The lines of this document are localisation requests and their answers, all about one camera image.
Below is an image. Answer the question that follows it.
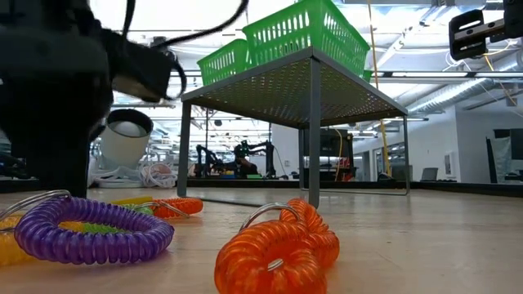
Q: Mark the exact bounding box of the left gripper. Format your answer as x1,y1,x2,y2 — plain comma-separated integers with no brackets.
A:
0,0,115,198

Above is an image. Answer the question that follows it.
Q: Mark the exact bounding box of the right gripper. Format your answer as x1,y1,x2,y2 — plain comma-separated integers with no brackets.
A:
448,0,523,61

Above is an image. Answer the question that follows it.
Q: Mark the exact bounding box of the green coil keychain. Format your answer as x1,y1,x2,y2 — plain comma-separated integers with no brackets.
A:
79,201,191,236

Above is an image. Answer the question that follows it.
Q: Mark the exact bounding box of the yellow rubber bands pile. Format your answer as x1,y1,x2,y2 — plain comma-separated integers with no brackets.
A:
109,195,155,207

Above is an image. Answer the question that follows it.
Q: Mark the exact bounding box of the orange coil keychain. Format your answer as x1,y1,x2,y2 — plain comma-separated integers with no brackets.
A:
153,198,204,220
213,198,341,294

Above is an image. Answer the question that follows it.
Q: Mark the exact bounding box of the white cylindrical desk lamp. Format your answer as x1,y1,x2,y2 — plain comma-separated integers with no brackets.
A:
87,109,154,189

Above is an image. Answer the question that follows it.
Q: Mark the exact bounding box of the grey perforated metal shelf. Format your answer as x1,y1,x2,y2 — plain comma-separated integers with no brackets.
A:
177,46,411,209

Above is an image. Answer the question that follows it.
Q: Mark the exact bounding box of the silver ventilation duct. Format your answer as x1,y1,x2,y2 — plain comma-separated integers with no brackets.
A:
408,75,523,115

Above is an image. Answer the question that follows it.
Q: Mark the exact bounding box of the purple coil keychain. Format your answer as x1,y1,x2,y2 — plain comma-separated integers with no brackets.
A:
0,189,176,265

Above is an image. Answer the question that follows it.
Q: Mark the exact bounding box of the yellow coil keychain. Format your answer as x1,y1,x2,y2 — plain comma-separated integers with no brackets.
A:
0,215,85,267

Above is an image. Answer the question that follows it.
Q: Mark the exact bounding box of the white coiled cable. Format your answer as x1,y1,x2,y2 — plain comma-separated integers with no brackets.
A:
139,162,179,189

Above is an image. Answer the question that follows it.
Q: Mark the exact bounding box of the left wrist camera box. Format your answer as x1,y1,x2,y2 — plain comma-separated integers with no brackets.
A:
110,30,184,104

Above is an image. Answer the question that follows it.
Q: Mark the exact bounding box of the thick yellow hanging cable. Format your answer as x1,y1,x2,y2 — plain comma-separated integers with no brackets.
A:
366,0,392,176

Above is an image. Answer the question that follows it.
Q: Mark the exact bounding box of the thin yellow cable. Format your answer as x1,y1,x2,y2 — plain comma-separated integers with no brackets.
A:
333,128,344,183

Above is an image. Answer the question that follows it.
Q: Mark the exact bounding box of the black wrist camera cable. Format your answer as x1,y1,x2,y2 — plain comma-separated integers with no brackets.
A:
121,0,249,101

